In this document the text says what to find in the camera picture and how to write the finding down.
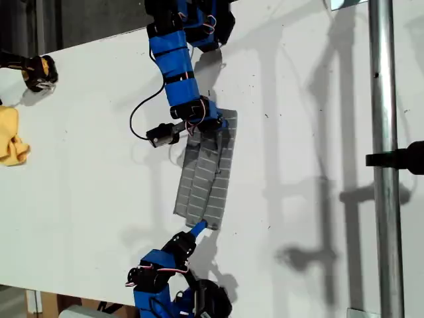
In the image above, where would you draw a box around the white table leg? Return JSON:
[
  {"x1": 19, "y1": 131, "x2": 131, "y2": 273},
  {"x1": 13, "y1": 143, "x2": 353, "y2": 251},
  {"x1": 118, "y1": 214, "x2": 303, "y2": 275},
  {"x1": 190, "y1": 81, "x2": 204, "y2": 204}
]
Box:
[{"x1": 25, "y1": 289, "x2": 43, "y2": 314}]

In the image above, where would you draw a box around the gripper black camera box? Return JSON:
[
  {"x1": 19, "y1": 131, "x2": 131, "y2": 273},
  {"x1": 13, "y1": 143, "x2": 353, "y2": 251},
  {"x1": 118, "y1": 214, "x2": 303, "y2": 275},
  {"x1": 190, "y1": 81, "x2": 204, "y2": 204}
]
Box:
[
  {"x1": 188, "y1": 279, "x2": 233, "y2": 318},
  {"x1": 145, "y1": 122, "x2": 182, "y2": 149}
]

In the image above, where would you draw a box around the black yellow power drill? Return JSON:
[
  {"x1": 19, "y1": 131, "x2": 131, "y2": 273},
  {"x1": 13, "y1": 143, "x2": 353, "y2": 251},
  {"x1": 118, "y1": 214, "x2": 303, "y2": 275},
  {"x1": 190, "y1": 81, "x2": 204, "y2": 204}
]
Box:
[{"x1": 0, "y1": 49, "x2": 60, "y2": 93}]

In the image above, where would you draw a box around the yellow cloth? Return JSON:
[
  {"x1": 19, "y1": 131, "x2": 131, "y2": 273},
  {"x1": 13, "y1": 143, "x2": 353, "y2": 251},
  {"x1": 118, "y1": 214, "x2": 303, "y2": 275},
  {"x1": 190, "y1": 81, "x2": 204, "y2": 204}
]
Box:
[{"x1": 0, "y1": 105, "x2": 31, "y2": 168}]

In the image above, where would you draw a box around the black clamp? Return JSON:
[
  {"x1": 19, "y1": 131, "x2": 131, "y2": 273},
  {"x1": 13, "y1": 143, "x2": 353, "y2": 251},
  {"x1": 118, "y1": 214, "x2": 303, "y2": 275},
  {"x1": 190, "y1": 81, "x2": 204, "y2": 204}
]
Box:
[{"x1": 365, "y1": 140, "x2": 424, "y2": 176}]

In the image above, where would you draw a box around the black camera cable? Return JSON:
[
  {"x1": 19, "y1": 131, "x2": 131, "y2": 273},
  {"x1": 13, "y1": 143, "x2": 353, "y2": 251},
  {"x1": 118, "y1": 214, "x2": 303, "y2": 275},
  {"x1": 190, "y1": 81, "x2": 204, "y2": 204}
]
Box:
[{"x1": 129, "y1": 78, "x2": 166, "y2": 142}]

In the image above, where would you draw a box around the steel post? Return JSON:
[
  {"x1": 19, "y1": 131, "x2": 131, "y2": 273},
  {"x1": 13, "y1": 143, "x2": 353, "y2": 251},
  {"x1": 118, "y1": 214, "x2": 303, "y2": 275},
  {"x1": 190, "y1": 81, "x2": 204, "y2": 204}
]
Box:
[{"x1": 367, "y1": 0, "x2": 405, "y2": 318}]

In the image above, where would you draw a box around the white plastic container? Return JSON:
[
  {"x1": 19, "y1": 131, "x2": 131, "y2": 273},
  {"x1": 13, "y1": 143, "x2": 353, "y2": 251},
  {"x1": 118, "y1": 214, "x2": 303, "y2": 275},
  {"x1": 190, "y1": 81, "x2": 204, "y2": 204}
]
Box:
[{"x1": 58, "y1": 303, "x2": 110, "y2": 318}]

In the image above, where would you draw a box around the brown cardboard box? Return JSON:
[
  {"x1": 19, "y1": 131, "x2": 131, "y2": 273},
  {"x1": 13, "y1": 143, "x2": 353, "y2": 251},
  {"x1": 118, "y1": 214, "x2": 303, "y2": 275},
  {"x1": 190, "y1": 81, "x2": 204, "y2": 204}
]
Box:
[{"x1": 39, "y1": 291, "x2": 133, "y2": 318}]

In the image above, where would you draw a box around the grey striped towel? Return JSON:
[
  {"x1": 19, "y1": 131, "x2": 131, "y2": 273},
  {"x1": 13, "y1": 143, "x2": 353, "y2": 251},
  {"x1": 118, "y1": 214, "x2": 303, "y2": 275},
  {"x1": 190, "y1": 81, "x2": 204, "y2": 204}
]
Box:
[{"x1": 172, "y1": 106, "x2": 239, "y2": 231}]

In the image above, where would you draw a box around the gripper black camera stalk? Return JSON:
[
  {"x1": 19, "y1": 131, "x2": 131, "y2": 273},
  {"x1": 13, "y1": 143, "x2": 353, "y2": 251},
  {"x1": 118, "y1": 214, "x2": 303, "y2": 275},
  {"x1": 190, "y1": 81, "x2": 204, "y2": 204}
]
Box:
[{"x1": 172, "y1": 119, "x2": 190, "y2": 134}]

